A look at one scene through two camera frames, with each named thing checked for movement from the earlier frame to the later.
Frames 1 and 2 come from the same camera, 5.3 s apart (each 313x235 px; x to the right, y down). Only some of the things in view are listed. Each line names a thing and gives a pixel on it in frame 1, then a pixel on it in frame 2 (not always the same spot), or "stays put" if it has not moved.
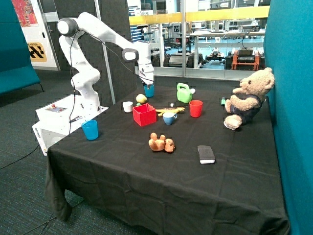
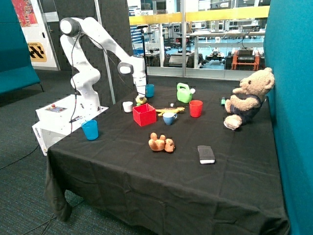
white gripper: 146,72 → 140,81
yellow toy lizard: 169,109 stays put
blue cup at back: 149,90 stays put
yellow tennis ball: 141,98 stays put
